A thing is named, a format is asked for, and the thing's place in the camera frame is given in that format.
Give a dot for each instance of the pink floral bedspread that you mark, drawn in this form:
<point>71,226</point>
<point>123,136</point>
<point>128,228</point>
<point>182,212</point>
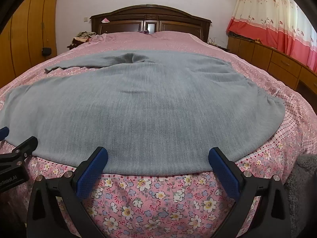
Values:
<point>148,203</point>

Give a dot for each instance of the grey pants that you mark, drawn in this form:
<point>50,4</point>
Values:
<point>148,109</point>

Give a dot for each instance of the purple cloth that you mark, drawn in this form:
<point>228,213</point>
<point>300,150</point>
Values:
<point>144,32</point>

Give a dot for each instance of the pink plaid bed sheet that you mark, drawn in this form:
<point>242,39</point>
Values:
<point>297,114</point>

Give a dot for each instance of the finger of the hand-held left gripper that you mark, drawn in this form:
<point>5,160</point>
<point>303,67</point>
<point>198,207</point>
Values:
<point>26,145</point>
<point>3,132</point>

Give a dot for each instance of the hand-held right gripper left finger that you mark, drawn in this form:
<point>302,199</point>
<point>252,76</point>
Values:
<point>92,172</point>

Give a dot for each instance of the pile of clothes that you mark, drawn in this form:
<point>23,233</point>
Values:
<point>83,37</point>

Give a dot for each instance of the grey fuzzy cloth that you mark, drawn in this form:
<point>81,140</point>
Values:
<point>304,186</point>

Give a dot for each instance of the small pink item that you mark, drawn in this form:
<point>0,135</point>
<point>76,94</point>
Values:
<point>106,20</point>

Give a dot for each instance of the wooden wardrobe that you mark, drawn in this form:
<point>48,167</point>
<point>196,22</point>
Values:
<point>24,29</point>

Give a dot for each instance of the dark wooden headboard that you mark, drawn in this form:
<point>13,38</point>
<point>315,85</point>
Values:
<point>173,17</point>

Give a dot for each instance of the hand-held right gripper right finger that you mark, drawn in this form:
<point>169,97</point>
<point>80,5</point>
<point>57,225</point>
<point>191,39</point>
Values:
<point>224,173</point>

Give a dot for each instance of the black wall adapter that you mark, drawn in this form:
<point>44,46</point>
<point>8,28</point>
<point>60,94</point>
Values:
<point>46,51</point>

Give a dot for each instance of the floral curtain with red hem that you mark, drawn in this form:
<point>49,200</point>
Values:
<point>272,10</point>

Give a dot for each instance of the wooden cabinet with drawers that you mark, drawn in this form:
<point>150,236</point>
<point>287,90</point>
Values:
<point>260,54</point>

